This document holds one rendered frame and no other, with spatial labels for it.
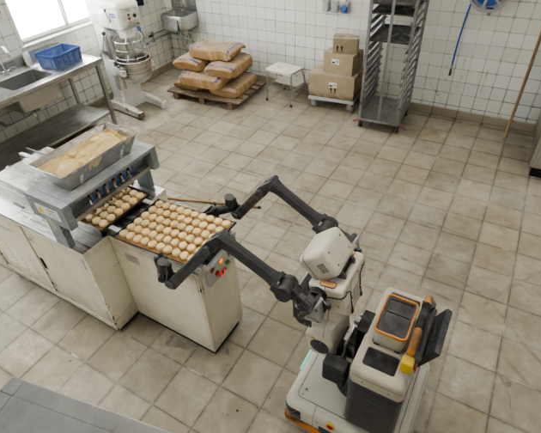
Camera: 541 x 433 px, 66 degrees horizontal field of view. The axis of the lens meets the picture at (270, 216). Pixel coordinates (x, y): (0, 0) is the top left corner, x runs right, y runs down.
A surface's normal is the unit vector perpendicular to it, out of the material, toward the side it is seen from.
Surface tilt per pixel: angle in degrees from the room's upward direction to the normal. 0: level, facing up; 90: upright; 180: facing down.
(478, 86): 90
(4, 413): 0
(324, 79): 87
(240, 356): 0
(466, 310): 0
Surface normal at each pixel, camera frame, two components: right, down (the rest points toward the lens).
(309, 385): -0.05, -0.77
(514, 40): -0.49, 0.58
